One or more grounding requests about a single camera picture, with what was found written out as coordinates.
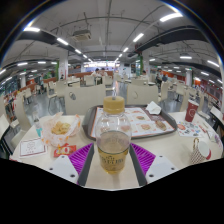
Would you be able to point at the dark brown food tray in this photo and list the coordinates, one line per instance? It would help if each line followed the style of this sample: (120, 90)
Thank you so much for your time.
(87, 123)

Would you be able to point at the beige neighbouring table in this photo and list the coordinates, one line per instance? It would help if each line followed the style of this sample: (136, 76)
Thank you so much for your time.
(217, 114)

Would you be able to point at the ceiling air conditioner unit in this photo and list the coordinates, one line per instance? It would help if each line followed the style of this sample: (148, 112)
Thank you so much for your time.
(81, 35)

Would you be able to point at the person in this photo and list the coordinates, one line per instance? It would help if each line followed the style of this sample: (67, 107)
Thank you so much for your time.
(161, 78)

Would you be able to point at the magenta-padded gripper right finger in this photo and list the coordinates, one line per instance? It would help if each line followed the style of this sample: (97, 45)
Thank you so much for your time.
(143, 159)

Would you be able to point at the white crumpled napkin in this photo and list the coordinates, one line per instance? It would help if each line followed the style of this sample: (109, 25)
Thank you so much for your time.
(153, 108)

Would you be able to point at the group of beige chairs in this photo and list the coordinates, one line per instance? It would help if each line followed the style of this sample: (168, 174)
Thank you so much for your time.
(175, 90)

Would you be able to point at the white printed card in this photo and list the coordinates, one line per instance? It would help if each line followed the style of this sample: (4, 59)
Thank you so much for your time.
(32, 146)

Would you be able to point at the brown fried snack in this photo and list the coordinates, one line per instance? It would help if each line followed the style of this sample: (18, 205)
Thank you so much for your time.
(161, 125)

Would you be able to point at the red paper cup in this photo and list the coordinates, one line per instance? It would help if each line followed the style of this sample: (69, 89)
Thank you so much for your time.
(191, 111)

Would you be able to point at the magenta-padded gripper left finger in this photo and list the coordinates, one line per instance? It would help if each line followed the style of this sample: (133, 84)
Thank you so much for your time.
(81, 160)

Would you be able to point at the printed paper tray liner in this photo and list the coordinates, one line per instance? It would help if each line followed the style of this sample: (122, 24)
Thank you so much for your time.
(141, 125)

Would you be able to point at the clear bottle with tan cap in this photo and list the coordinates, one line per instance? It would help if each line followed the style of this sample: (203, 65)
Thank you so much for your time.
(113, 143)

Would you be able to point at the red sauce packet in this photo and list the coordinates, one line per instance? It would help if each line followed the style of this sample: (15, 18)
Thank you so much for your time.
(65, 150)

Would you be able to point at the paper snack bag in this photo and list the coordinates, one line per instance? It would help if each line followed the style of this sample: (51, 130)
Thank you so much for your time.
(60, 130)

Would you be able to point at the colourful sticker sheet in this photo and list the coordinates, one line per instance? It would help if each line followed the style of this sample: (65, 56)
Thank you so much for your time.
(189, 129)

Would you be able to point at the group of ceiling lights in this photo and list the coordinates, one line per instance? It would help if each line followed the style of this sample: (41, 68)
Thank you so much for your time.
(170, 16)

